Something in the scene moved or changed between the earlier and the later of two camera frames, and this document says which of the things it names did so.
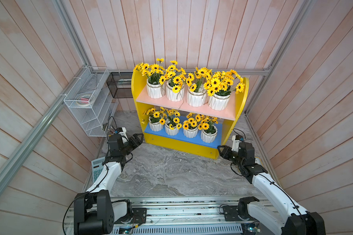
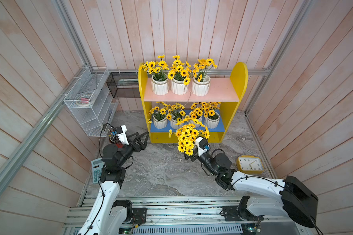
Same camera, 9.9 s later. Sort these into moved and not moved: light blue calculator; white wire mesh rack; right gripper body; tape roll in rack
Moved: right gripper body
Not moved: white wire mesh rack; light blue calculator; tape roll in rack
